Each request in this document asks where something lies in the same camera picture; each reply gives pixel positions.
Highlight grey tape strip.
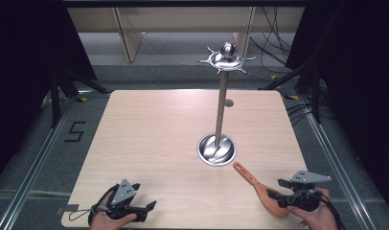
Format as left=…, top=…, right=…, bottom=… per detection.
left=56, top=203, right=80, bottom=216

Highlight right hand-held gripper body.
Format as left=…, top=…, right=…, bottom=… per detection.
left=276, top=169, right=332, bottom=213

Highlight black metal stand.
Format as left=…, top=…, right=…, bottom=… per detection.
left=259, top=61, right=323, bottom=125
left=49, top=67, right=111, bottom=129

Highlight metal floor rail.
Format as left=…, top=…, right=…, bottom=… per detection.
left=0, top=97, right=76, bottom=230
left=298, top=95, right=373, bottom=230

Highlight black floor cables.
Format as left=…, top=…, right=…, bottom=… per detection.
left=286, top=100, right=336, bottom=127

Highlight hanging black cables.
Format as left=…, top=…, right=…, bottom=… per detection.
left=249, top=6, right=294, bottom=66

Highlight thick black gripper cable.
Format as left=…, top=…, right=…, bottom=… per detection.
left=319, top=193, right=348, bottom=230

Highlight person's left hand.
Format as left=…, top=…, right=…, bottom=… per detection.
left=88, top=190, right=138, bottom=230

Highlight person's right hand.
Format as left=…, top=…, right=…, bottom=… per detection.
left=286, top=187, right=339, bottom=230

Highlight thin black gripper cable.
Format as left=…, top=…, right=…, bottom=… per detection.
left=68, top=206, right=99, bottom=222

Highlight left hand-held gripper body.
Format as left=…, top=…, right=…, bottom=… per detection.
left=102, top=178, right=149, bottom=223

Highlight steel utensil rack stand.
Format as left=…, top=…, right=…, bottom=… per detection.
left=196, top=41, right=257, bottom=168

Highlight orange rice spatula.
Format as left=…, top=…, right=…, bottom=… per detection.
left=232, top=161, right=290, bottom=220

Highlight black curtain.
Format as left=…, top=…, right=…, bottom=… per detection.
left=0, top=0, right=98, bottom=188
left=285, top=0, right=389, bottom=205

